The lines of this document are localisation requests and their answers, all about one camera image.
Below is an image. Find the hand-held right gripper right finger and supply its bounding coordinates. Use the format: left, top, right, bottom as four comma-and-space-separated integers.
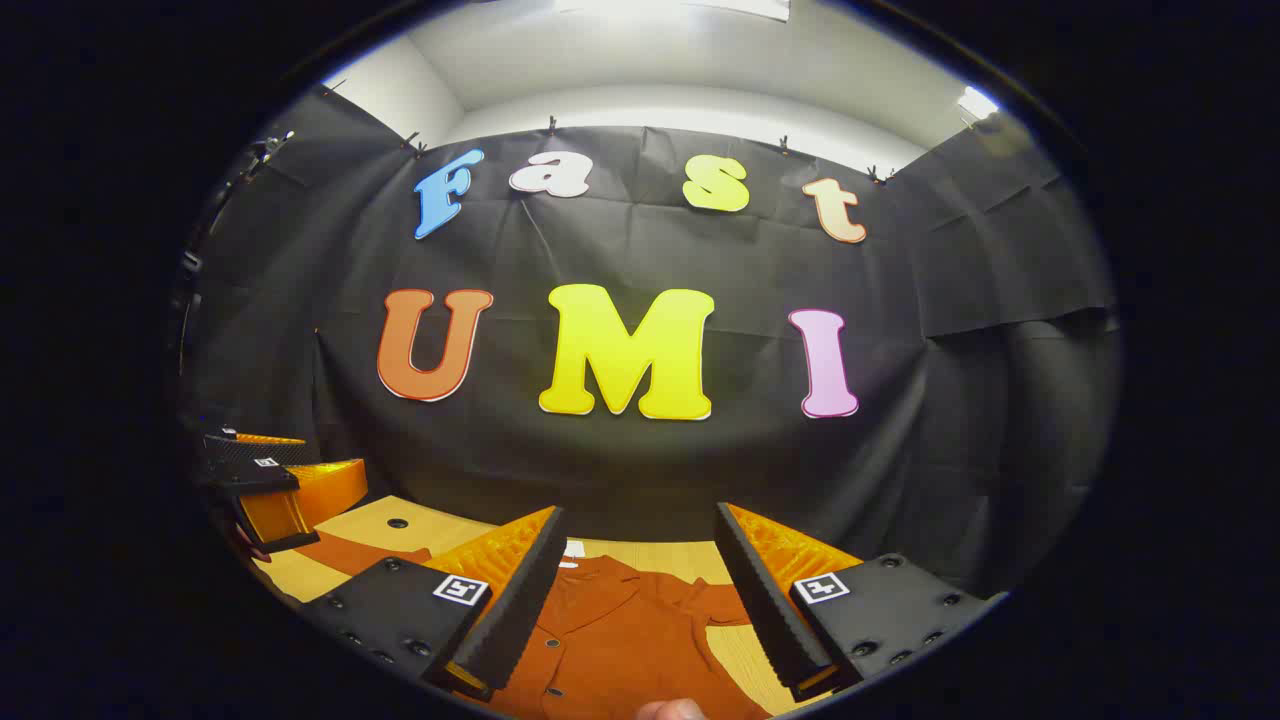
713, 501, 1009, 703

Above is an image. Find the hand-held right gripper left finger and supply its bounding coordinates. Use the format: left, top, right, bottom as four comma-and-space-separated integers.
300, 505, 570, 701

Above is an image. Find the orange corduroy shirt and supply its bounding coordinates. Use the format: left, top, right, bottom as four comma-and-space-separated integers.
295, 530, 776, 720

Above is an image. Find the black backdrop cloth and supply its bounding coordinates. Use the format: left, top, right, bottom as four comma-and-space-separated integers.
180, 85, 1121, 601

